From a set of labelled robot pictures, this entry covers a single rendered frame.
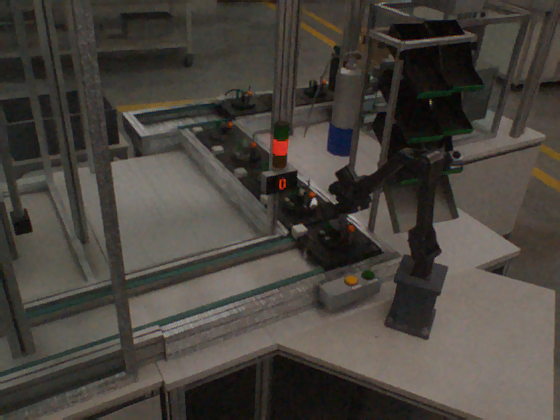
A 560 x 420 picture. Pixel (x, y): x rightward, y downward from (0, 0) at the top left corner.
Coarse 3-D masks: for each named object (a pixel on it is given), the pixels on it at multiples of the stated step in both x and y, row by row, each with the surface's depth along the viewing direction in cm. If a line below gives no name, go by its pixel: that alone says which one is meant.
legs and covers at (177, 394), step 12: (504, 264) 222; (252, 360) 170; (216, 372) 164; (228, 372) 167; (192, 384) 161; (348, 384) 212; (168, 396) 160; (180, 396) 161; (348, 396) 215; (168, 408) 162; (180, 408) 164; (348, 408) 217
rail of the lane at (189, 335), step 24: (360, 264) 190; (384, 264) 192; (288, 288) 177; (312, 288) 178; (216, 312) 165; (240, 312) 167; (264, 312) 172; (288, 312) 179; (168, 336) 156; (192, 336) 161; (216, 336) 166; (168, 360) 161
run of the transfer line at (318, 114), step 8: (320, 104) 318; (328, 104) 319; (296, 112) 309; (304, 112) 313; (312, 112) 315; (320, 112) 318; (328, 112) 321; (296, 120) 312; (304, 120) 316; (312, 120) 318; (320, 120) 321; (328, 120) 324
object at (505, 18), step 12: (372, 12) 282; (384, 12) 274; (396, 12) 267; (504, 12) 289; (516, 12) 283; (372, 24) 286; (468, 24) 260; (480, 24) 264; (516, 48) 287; (516, 60) 291; (504, 96) 301; (372, 132) 305; (456, 144) 301
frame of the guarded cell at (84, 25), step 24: (72, 0) 98; (96, 72) 106; (96, 96) 109; (96, 120) 111; (96, 144) 113; (96, 168) 117; (120, 264) 131; (120, 288) 135; (120, 312) 139; (120, 336) 144; (120, 384) 152; (48, 408) 142
